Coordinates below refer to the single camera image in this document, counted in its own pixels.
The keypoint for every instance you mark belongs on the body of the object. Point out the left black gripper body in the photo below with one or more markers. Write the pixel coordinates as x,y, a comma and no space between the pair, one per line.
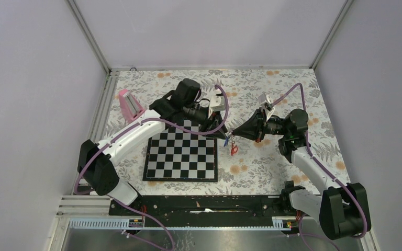
199,115

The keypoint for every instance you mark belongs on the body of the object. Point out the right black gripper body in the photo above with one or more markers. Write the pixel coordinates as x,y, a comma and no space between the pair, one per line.
272,126

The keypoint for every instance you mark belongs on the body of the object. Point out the keyring with red fob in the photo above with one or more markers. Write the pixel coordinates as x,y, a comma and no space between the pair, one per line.
234,146

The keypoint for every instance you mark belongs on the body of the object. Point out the blue key tag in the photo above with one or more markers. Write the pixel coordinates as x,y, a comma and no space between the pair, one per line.
226,141

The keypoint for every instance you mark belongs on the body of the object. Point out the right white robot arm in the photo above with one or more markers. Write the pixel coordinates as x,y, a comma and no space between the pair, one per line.
342,210

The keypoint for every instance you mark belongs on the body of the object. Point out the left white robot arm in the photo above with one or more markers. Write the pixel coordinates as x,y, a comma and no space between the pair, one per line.
97,161

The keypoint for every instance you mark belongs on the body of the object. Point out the floral table mat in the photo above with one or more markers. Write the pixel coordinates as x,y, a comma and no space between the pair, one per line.
257,168

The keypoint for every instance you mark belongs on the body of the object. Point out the black white chessboard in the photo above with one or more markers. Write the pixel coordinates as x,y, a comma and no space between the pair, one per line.
175,155

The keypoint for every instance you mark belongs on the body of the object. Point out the pink metronome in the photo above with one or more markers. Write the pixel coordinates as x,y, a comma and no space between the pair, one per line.
131,108

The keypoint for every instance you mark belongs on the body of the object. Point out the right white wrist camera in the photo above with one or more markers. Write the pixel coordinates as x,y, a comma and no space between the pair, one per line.
266,104

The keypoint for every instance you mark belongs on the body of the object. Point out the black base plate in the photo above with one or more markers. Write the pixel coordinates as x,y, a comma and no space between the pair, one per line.
209,212

